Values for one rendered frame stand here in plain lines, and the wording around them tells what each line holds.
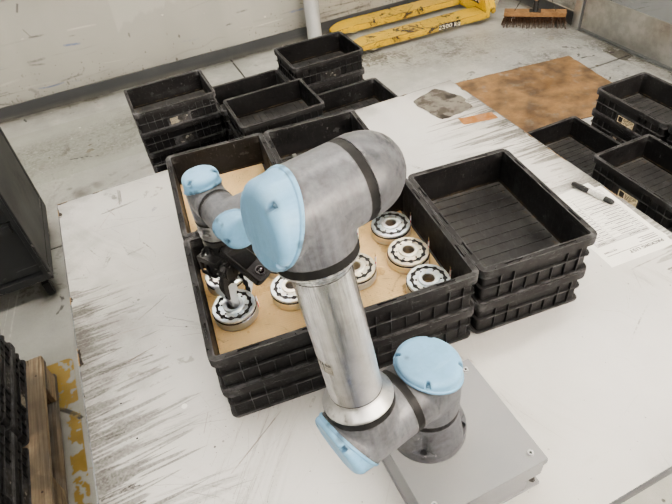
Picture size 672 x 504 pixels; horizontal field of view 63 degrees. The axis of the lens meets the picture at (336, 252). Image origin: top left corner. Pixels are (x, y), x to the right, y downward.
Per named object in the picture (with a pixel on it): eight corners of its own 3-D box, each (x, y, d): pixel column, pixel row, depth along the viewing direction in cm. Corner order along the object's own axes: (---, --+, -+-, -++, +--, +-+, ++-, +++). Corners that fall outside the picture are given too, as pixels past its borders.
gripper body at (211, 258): (224, 254, 130) (211, 215, 122) (252, 266, 126) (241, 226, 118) (202, 275, 126) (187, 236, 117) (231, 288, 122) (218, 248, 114)
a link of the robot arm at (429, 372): (475, 403, 100) (481, 359, 90) (419, 447, 95) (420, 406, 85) (429, 360, 107) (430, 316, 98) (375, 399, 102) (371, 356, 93)
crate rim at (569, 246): (598, 243, 126) (601, 235, 124) (481, 281, 121) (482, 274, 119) (504, 154, 154) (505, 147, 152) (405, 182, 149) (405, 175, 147)
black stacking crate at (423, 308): (476, 310, 127) (480, 275, 119) (356, 351, 122) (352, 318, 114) (405, 210, 155) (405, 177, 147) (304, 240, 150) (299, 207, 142)
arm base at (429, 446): (482, 434, 106) (487, 407, 99) (421, 479, 101) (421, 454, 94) (431, 379, 115) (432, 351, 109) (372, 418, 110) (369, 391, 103)
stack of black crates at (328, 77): (346, 104, 337) (340, 30, 306) (368, 125, 316) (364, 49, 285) (285, 123, 326) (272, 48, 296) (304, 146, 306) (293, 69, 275)
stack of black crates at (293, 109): (311, 155, 299) (300, 77, 268) (334, 183, 279) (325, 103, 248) (241, 178, 289) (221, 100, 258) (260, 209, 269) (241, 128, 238)
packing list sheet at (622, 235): (680, 241, 152) (681, 240, 152) (615, 271, 147) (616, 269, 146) (593, 180, 175) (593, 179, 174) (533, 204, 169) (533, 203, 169)
